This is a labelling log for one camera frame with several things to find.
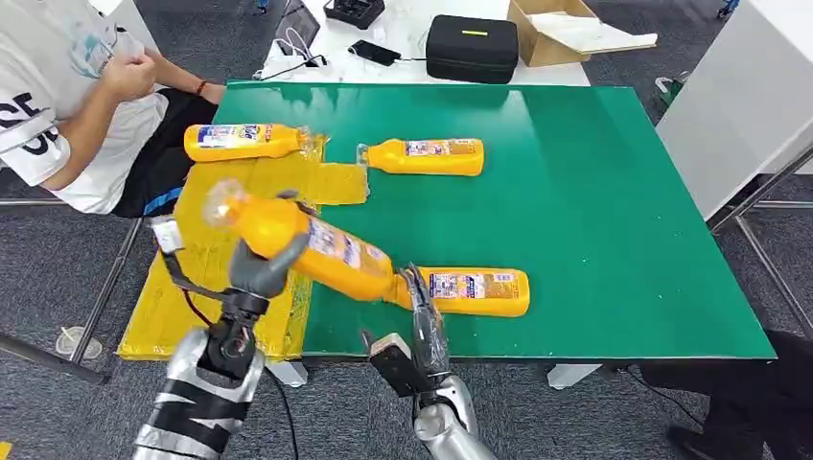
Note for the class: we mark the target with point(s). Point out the steel frame beside cabinet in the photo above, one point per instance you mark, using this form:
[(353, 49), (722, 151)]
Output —
[(762, 257)]

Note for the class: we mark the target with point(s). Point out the black zip case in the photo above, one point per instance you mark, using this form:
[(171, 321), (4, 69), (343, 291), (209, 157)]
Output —
[(471, 54)]

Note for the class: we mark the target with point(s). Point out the white cabinet panel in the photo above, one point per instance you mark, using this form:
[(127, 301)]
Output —
[(737, 108)]

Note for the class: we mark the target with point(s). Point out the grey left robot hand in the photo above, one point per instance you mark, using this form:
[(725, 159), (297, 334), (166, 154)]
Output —
[(260, 279)]

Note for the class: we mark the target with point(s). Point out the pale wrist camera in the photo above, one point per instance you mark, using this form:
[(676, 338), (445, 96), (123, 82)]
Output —
[(394, 365), (166, 235)]

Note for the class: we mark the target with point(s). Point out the person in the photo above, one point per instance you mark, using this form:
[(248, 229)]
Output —
[(38, 146)]

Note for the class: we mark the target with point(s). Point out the brown cardboard box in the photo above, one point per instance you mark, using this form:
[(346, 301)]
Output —
[(540, 44)]

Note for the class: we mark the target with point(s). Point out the clear round floor disc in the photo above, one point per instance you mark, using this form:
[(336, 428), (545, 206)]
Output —
[(67, 346)]

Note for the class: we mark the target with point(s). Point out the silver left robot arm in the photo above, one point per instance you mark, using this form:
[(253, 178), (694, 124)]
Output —
[(197, 406)]

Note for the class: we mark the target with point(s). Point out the yellow plastic sheet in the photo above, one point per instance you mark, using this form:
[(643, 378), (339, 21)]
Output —
[(190, 305)]

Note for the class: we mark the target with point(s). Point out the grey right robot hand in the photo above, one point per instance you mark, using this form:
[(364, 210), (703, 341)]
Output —
[(429, 336)]

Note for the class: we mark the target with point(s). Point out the white table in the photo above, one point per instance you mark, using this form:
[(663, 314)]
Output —
[(400, 32)]

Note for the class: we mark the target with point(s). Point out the black charger tray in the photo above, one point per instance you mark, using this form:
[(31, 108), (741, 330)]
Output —
[(354, 13)]

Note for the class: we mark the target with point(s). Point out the white foam board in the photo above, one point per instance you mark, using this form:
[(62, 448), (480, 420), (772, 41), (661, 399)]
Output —
[(591, 33)]

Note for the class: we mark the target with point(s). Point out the green table mat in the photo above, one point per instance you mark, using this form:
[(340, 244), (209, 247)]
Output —
[(571, 222)]

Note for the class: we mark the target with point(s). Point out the green and white floor item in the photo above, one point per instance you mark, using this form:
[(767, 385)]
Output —
[(670, 89)]

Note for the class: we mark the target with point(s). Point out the orange drink bottle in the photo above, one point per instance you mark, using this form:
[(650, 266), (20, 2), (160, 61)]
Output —
[(343, 260), (432, 162), (241, 145), (476, 303)]

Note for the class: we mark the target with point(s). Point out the white table foot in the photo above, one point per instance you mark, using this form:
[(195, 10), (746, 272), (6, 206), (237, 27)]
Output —
[(571, 376), (289, 376)]

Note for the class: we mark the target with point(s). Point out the dark tablet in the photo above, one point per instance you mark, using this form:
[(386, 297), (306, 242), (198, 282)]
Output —
[(297, 25)]

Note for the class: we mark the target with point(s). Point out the steel frame beside person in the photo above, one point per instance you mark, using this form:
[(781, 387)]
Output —
[(108, 286)]

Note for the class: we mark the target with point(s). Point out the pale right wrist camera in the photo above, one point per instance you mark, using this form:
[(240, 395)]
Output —
[(394, 365)]

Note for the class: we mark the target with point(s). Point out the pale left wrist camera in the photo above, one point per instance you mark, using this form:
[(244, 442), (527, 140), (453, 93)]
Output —
[(166, 235)]

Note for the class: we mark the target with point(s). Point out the black smartphone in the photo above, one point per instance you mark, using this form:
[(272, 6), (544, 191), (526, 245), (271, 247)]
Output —
[(375, 53)]

